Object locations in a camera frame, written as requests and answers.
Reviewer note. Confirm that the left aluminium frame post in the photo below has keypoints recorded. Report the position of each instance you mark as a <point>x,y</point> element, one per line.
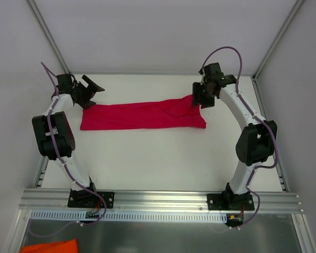
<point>32,5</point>

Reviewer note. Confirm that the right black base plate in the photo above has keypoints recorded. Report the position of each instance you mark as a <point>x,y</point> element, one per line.
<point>236,202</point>

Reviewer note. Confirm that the orange folded t-shirt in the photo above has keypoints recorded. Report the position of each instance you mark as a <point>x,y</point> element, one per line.
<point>70,246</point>

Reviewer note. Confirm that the slotted grey cable duct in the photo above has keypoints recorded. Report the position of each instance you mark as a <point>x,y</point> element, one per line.
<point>202,217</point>

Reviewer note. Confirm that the aluminium mounting rail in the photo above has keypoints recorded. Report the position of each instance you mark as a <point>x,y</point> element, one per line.
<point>164,201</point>

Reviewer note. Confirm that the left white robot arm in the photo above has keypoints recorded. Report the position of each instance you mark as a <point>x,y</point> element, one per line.
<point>54,136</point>

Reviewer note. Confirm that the aluminium frame post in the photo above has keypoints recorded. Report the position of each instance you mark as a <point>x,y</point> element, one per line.
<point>32,5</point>
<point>279,36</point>

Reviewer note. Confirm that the red t-shirt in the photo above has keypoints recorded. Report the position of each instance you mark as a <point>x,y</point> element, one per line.
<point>171,113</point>

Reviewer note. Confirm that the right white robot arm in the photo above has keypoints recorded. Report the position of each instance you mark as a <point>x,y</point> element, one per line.
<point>256,141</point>

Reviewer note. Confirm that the right aluminium frame post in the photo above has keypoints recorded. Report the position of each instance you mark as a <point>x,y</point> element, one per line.
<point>279,36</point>

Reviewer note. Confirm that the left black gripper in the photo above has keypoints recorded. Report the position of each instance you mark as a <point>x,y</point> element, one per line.
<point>82,93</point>

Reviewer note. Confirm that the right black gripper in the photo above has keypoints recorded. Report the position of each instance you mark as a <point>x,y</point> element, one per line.
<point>203,94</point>

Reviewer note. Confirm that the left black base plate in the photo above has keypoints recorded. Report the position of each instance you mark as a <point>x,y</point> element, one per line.
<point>83,199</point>

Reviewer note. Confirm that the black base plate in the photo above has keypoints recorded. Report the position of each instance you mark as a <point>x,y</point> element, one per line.
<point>83,199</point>
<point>236,202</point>

